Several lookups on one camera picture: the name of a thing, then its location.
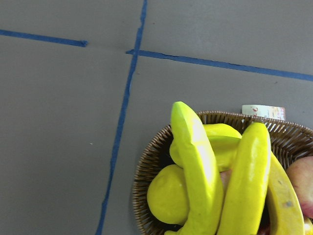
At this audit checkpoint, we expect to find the paper basket label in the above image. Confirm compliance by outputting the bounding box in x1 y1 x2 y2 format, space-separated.
242 104 286 120

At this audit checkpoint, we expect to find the brown wicker basket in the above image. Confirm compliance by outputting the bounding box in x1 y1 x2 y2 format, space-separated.
133 111 313 235

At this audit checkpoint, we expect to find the yellow starfruit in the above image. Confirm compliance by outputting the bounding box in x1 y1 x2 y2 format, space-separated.
169 123 243 172

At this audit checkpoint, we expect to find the yellow lemon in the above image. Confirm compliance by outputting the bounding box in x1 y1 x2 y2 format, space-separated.
147 164 189 226

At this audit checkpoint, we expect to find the yellow banana right curved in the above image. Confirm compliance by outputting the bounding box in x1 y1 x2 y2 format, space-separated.
166 101 224 235

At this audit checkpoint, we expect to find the yellow banana middle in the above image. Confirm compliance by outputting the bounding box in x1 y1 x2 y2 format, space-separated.
217 122 271 235

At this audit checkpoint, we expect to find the red apple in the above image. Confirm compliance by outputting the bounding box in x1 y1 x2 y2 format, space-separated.
286 156 313 218

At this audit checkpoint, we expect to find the yellow banana leftmost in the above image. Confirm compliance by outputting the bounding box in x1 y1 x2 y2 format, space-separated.
266 154 305 235

